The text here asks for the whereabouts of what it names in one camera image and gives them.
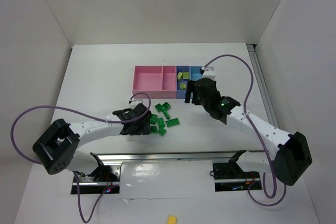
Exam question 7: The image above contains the lime lego brick small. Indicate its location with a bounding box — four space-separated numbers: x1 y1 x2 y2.
179 83 187 90

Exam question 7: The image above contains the green lego long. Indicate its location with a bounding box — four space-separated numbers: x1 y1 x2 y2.
161 106 170 120
166 118 180 127

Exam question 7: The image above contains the lime lego brick front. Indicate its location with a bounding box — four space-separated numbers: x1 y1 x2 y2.
182 71 190 80

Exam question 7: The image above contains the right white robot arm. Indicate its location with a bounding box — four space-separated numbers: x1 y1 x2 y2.
185 78 312 186

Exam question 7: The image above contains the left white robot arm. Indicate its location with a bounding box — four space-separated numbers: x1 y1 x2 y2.
33 103 152 178

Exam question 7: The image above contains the small pink bin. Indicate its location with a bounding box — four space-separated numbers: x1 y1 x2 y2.
162 66 177 99

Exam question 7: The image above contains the large pink bin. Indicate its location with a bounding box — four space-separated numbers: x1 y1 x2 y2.
132 66 163 99

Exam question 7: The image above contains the yellow lego brick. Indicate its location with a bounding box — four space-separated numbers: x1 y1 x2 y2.
167 215 177 224

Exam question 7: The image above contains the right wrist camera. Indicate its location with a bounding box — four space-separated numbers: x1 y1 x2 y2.
200 67 216 81

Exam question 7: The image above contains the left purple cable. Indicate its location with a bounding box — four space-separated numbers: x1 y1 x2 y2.
10 92 152 223

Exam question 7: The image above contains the purple cable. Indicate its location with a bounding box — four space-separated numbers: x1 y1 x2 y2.
10 92 152 223
203 55 287 207

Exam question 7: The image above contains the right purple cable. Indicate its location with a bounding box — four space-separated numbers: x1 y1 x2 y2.
203 55 287 207

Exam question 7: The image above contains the aluminium rail right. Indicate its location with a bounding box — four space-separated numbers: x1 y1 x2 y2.
246 44 279 127

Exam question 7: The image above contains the aluminium rail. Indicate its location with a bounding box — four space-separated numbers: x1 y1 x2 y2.
91 151 268 162
246 44 279 127

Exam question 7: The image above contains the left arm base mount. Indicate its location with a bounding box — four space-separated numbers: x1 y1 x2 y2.
67 151 121 194

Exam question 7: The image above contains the aluminium rail front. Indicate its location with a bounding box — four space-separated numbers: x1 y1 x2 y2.
91 151 268 162

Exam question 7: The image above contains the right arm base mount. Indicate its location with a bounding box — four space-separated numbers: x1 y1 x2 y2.
209 151 262 192

